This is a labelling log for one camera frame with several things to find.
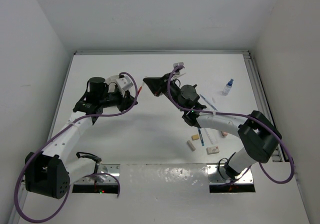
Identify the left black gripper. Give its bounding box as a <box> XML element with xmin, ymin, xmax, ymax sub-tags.
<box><xmin>99</xmin><ymin>88</ymin><xmax>137</xmax><ymax>112</ymax></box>

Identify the small blue-capped glue bottle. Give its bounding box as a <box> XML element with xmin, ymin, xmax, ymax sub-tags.
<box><xmin>222</xmin><ymin>79</ymin><xmax>234</xmax><ymax>96</ymax></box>

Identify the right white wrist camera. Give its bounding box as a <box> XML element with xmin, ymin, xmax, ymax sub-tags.
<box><xmin>172</xmin><ymin>62</ymin><xmax>186</xmax><ymax>80</ymax></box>

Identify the purple cable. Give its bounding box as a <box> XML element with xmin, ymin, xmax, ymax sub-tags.
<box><xmin>167</xmin><ymin>65</ymin><xmax>296</xmax><ymax>184</ymax></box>
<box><xmin>13</xmin><ymin>71</ymin><xmax>139</xmax><ymax>221</ymax></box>

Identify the metal mounting plate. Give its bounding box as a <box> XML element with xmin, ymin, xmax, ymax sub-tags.
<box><xmin>207</xmin><ymin>164</ymin><xmax>256</xmax><ymax>194</ymax></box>
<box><xmin>72</xmin><ymin>164</ymin><xmax>120</xmax><ymax>196</ymax></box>

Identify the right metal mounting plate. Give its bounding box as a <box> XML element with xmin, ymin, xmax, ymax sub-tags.
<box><xmin>207</xmin><ymin>164</ymin><xmax>256</xmax><ymax>194</ymax></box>

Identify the white boxed eraser red label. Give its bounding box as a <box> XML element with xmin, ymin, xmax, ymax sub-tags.
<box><xmin>206</xmin><ymin>146</ymin><xmax>220</xmax><ymax>155</ymax></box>

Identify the blue crayon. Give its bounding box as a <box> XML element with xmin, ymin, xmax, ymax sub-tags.
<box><xmin>197</xmin><ymin>128</ymin><xmax>205</xmax><ymax>147</ymax></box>

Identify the white round compartment organizer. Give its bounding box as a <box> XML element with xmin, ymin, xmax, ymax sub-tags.
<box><xmin>105</xmin><ymin>75</ymin><xmax>119</xmax><ymax>92</ymax></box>

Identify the clear blue pen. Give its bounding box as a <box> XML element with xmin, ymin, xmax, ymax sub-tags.
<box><xmin>199</xmin><ymin>94</ymin><xmax>218</xmax><ymax>111</ymax></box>

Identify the clear plastic ruler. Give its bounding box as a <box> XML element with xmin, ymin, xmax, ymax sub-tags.
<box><xmin>204</xmin><ymin>129</ymin><xmax>218</xmax><ymax>145</ymax></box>

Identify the beige cylindrical eraser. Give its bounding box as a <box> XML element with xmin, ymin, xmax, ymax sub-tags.
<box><xmin>187</xmin><ymin>140</ymin><xmax>196</xmax><ymax>152</ymax></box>

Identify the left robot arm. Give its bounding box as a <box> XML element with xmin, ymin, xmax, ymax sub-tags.
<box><xmin>24</xmin><ymin>72</ymin><xmax>137</xmax><ymax>199</ymax></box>

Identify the yellow eraser block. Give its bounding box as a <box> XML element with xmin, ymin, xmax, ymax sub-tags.
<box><xmin>191</xmin><ymin>134</ymin><xmax>200</xmax><ymax>140</ymax></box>

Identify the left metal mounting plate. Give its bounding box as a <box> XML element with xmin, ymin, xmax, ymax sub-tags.
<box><xmin>72</xmin><ymin>164</ymin><xmax>120</xmax><ymax>196</ymax></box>

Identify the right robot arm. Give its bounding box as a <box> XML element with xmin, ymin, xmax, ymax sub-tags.
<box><xmin>143</xmin><ymin>74</ymin><xmax>282</xmax><ymax>180</ymax></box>

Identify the aluminium frame rail left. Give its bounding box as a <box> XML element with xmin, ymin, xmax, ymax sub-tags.
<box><xmin>7</xmin><ymin>184</ymin><xmax>28</xmax><ymax>224</ymax></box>

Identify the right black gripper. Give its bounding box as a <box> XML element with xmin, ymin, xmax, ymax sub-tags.
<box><xmin>144</xmin><ymin>72</ymin><xmax>186</xmax><ymax>112</ymax></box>

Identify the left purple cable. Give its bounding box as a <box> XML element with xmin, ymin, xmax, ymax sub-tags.
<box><xmin>13</xmin><ymin>71</ymin><xmax>139</xmax><ymax>221</ymax></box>

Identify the aluminium frame rail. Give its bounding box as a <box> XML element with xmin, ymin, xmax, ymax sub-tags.
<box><xmin>243</xmin><ymin>50</ymin><xmax>295</xmax><ymax>163</ymax></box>
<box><xmin>7</xmin><ymin>184</ymin><xmax>28</xmax><ymax>224</ymax></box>

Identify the aluminium frame rail right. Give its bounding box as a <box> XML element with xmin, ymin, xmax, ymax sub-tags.
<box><xmin>243</xmin><ymin>50</ymin><xmax>295</xmax><ymax>163</ymax></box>

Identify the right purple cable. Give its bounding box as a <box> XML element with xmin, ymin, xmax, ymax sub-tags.
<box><xmin>167</xmin><ymin>65</ymin><xmax>296</xmax><ymax>184</ymax></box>

